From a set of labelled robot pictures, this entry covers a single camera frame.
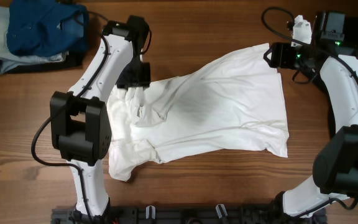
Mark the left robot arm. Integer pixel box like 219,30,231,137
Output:
50,16,152,223

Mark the white t-shirt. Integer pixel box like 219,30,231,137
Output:
107,44,289,181

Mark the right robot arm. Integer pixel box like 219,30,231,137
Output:
264,11,358,223

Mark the black folded garment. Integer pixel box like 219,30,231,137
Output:
6,51,86,74

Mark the left black cable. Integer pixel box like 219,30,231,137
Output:
30,11,152,224

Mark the light grey folded garment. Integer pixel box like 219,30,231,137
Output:
0,6,68,75

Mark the black cable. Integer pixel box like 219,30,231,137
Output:
261,6,358,215
30,11,152,224

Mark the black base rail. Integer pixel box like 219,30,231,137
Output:
50,204,328,224

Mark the right black cable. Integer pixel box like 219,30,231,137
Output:
261,6,358,215

